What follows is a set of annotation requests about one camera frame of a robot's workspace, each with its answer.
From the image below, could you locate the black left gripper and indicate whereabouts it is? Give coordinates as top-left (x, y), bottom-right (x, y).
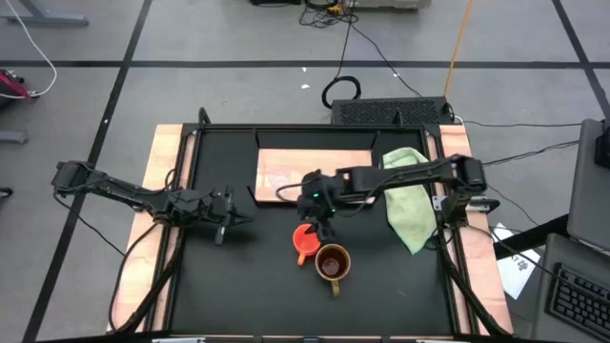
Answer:
top-left (166, 186), bottom-right (254, 247)

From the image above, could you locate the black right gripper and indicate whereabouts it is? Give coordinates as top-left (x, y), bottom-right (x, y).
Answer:
top-left (295, 170), bottom-right (345, 244)

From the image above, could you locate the orange plastic mug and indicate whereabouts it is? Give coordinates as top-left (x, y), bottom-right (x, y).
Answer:
top-left (292, 222), bottom-right (323, 267)

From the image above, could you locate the clear plastic cup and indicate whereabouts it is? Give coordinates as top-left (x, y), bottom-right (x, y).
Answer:
top-left (264, 164), bottom-right (299, 194)

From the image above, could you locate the light green cloth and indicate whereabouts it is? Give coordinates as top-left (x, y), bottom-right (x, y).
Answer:
top-left (381, 146), bottom-right (438, 256)

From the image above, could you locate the black computer tower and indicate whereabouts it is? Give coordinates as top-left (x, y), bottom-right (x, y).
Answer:
top-left (330, 96), bottom-right (455, 127)

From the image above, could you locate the white paper sheet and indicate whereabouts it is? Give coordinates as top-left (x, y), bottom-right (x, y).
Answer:
top-left (490, 222), bottom-right (543, 301)

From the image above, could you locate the gray desk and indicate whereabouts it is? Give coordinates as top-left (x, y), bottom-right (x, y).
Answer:
top-left (530, 232), bottom-right (610, 343)

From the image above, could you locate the gray desk foot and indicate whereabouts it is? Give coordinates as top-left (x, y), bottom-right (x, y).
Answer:
top-left (0, 130), bottom-right (30, 146)
top-left (0, 0), bottom-right (91, 28)

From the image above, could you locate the red device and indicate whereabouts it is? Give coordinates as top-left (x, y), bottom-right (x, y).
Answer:
top-left (0, 69), bottom-right (31, 104)

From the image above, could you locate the black keyboard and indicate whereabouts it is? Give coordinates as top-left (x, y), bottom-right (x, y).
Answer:
top-left (544, 263), bottom-right (610, 342)

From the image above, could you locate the gray laptop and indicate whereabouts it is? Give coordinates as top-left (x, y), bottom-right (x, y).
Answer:
top-left (565, 117), bottom-right (610, 256)

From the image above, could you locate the black aluminium table frame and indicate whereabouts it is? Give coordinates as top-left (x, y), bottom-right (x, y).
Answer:
top-left (107, 107), bottom-right (516, 343)

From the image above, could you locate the coiled black cable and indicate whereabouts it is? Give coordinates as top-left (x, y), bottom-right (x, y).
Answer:
top-left (320, 74), bottom-right (362, 111)

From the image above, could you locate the thin black cable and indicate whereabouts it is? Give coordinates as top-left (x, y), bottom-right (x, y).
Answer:
top-left (350, 23), bottom-right (424, 98)
top-left (480, 140), bottom-right (580, 167)
top-left (457, 118), bottom-right (583, 130)

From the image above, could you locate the tangled black cable bundle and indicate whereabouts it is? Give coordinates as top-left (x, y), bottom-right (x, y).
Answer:
top-left (298, 0), bottom-right (359, 29)

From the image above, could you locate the yellow cable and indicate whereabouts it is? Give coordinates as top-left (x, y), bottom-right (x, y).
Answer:
top-left (443, 0), bottom-right (475, 98)

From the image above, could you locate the white cable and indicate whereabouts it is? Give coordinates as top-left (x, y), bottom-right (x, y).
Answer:
top-left (0, 0), bottom-right (59, 100)

